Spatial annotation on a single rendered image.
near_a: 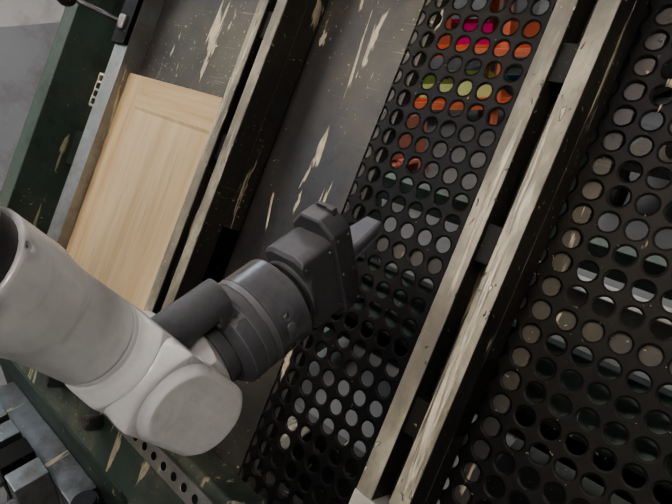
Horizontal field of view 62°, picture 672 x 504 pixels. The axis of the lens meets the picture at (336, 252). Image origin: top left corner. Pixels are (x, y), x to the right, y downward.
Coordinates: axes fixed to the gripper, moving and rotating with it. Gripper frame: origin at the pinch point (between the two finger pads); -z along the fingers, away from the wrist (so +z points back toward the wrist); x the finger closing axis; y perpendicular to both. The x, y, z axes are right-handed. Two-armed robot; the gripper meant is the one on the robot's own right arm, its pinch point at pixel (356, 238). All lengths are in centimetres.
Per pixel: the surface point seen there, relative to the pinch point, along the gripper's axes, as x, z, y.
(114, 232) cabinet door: -19, 5, 58
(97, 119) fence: -4, -6, 73
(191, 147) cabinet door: -4.7, -9.0, 45.5
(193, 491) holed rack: -31.9, 23.0, 13.5
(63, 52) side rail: 4, -13, 96
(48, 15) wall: -34, -107, 362
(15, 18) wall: -30, -87, 362
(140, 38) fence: 7, -20, 72
